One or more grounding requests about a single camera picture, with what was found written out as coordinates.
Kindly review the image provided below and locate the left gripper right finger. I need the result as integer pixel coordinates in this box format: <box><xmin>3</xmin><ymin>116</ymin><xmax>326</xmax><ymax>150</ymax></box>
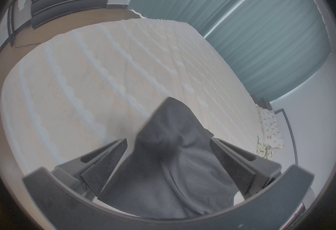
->
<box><xmin>210</xmin><ymin>137</ymin><xmax>282</xmax><ymax>195</ymax></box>

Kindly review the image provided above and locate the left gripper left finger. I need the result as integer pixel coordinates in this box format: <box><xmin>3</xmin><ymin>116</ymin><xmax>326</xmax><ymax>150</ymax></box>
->
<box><xmin>54</xmin><ymin>138</ymin><xmax>128</xmax><ymax>197</ymax></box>

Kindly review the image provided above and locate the black T-shirt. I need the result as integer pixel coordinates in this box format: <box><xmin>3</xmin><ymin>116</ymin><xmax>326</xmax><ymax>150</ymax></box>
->
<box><xmin>98</xmin><ymin>96</ymin><xmax>246</xmax><ymax>219</ymax></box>

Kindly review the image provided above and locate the white printed pyjama garment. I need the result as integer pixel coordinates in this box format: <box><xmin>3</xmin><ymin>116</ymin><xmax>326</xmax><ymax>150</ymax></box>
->
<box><xmin>256</xmin><ymin>136</ymin><xmax>273</xmax><ymax>160</ymax></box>

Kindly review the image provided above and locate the white printed pillow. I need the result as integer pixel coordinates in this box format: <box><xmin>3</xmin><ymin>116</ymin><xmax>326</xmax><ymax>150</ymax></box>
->
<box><xmin>257</xmin><ymin>107</ymin><xmax>285</xmax><ymax>149</ymax></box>

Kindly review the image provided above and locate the grey bedside table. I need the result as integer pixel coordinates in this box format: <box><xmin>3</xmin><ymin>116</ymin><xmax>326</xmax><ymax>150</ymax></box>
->
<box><xmin>251</xmin><ymin>94</ymin><xmax>271</xmax><ymax>109</ymax></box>

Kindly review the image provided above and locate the bed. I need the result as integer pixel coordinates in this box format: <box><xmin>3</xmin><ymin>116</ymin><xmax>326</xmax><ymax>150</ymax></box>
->
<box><xmin>0</xmin><ymin>19</ymin><xmax>298</xmax><ymax>206</ymax></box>

